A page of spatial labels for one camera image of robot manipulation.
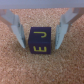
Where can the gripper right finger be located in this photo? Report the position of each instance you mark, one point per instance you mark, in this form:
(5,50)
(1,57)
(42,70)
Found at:
(63,27)

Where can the purple block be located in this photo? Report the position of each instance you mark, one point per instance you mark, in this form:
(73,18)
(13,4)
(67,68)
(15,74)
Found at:
(39,40)

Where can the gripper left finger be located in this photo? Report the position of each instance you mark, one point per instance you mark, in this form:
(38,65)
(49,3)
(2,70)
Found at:
(15,26)

